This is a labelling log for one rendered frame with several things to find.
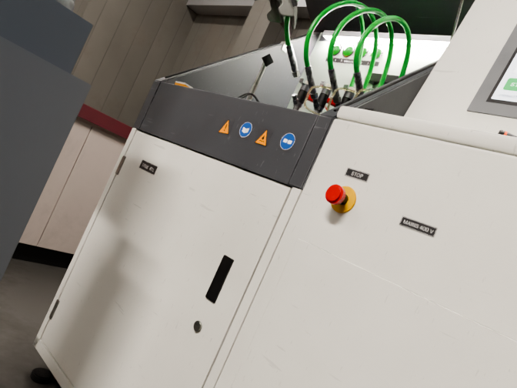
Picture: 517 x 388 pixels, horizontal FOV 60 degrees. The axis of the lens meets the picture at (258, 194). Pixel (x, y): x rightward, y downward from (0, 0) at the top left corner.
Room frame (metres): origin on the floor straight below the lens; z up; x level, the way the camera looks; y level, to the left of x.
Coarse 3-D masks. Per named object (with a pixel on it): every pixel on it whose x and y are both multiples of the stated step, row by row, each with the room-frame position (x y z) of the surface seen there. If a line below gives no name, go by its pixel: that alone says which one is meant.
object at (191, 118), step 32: (160, 96) 1.33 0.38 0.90; (192, 96) 1.23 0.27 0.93; (224, 96) 1.14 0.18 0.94; (160, 128) 1.28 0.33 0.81; (192, 128) 1.19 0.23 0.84; (256, 128) 1.03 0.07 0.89; (288, 128) 0.97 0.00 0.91; (224, 160) 1.07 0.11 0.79; (256, 160) 1.01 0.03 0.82; (288, 160) 0.95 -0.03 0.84
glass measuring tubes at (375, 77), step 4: (372, 76) 1.48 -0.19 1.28; (376, 76) 1.47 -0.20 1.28; (380, 76) 1.46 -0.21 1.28; (388, 76) 1.45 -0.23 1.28; (392, 76) 1.43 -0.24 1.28; (396, 76) 1.43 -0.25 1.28; (372, 80) 1.48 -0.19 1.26; (376, 80) 1.47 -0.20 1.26; (388, 80) 1.44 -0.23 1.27; (392, 80) 1.43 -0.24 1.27; (368, 84) 1.50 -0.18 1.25; (372, 84) 1.49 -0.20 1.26; (376, 84) 1.49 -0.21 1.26; (384, 84) 1.46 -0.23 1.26; (368, 88) 1.49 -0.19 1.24; (372, 88) 1.50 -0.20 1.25; (376, 88) 1.47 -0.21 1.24
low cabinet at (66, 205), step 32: (96, 128) 2.30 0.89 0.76; (128, 128) 2.37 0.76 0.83; (64, 160) 2.22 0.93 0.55; (96, 160) 2.33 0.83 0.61; (64, 192) 2.27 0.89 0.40; (96, 192) 2.39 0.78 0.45; (32, 224) 2.21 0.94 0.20; (64, 224) 2.32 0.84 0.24; (32, 256) 2.32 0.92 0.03; (64, 256) 2.44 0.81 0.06
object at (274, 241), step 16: (128, 144) 1.37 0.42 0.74; (176, 144) 1.25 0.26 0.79; (112, 176) 1.37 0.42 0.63; (96, 208) 1.38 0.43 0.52; (288, 208) 0.91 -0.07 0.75; (272, 240) 0.91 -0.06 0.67; (272, 256) 0.90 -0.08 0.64; (256, 272) 0.92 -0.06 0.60; (256, 288) 0.90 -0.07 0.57; (240, 304) 0.92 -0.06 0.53; (48, 320) 1.37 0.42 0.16; (240, 320) 0.91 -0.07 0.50; (48, 352) 1.32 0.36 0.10; (224, 352) 0.91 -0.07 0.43; (48, 368) 1.29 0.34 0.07; (64, 384) 1.22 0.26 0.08; (208, 384) 0.91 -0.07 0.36
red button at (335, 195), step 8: (336, 184) 0.81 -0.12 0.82; (328, 192) 0.81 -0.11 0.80; (336, 192) 0.80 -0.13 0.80; (344, 192) 0.80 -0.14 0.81; (352, 192) 0.82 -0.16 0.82; (328, 200) 0.81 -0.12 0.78; (336, 200) 0.80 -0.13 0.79; (344, 200) 0.82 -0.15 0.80; (352, 200) 0.82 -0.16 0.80; (336, 208) 0.83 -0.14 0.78; (344, 208) 0.82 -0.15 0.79
